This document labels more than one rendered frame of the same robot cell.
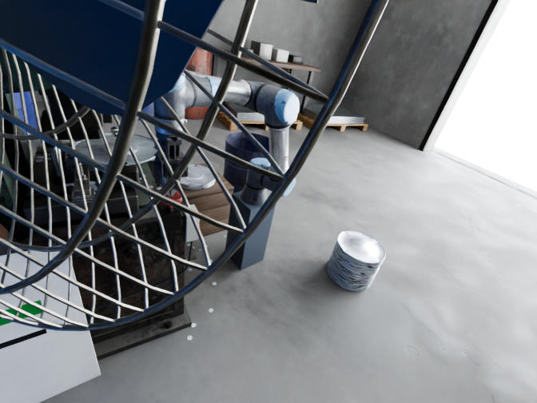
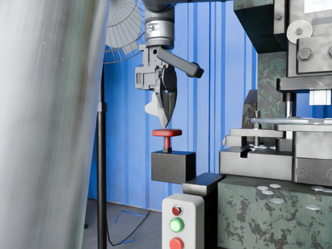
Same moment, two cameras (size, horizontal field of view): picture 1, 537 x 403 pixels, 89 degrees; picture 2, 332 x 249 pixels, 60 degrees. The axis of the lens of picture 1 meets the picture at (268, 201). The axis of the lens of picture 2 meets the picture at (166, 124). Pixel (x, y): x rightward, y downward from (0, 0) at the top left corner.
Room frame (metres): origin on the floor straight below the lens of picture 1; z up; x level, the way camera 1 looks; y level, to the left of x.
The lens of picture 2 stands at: (1.36, 0.01, 0.80)
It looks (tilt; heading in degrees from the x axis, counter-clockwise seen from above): 2 degrees down; 155
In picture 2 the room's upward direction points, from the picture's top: straight up
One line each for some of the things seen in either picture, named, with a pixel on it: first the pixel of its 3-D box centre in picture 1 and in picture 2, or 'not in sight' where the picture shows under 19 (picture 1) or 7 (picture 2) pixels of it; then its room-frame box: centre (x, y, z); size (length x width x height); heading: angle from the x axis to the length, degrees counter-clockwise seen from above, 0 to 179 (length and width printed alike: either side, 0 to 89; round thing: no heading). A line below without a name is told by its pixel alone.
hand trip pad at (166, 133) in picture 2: (169, 205); (167, 144); (0.71, 0.31, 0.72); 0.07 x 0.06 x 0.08; 126
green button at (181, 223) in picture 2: not in sight; (176, 225); (0.86, 0.26, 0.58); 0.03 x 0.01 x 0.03; 36
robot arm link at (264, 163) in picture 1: (260, 171); not in sight; (1.30, 0.08, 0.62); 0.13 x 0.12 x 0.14; 59
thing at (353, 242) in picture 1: (361, 245); not in sight; (1.34, -0.61, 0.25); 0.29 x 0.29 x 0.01
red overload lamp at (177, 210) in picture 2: not in sight; (176, 210); (0.86, 0.26, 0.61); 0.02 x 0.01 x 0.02; 36
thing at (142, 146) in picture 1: (119, 147); (318, 120); (0.92, 0.59, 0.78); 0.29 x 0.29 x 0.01
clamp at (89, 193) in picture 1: (81, 179); (253, 128); (0.71, 0.59, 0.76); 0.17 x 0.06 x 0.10; 36
